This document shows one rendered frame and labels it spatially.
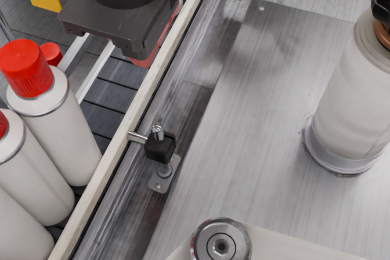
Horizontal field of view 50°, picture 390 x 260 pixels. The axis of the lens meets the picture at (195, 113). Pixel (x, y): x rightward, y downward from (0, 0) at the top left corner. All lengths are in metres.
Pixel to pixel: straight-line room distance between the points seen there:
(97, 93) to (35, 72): 0.23
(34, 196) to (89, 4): 0.18
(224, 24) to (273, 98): 0.19
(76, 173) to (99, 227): 0.06
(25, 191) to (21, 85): 0.10
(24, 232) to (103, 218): 0.11
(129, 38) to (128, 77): 0.27
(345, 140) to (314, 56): 0.18
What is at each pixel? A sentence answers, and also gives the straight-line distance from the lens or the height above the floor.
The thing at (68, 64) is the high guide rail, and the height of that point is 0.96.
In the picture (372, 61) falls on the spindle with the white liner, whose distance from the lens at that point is 0.36.
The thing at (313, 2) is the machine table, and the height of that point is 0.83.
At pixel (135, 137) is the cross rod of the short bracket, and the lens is 0.47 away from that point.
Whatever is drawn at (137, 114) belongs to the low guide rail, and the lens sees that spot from 0.49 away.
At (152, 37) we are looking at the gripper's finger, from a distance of 0.31.
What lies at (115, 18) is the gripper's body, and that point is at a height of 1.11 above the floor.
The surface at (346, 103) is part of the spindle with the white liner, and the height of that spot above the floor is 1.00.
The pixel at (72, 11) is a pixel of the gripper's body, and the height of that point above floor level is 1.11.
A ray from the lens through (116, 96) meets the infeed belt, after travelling 0.55.
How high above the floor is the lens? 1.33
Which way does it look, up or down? 59 degrees down
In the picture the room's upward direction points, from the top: 1 degrees counter-clockwise
